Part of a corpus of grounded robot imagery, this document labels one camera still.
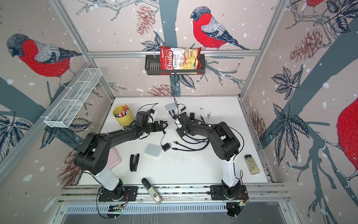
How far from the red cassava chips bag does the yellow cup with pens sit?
0.41 meters

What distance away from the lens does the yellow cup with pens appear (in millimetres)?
937

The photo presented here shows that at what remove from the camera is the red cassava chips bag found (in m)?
0.87

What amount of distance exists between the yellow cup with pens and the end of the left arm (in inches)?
7.2
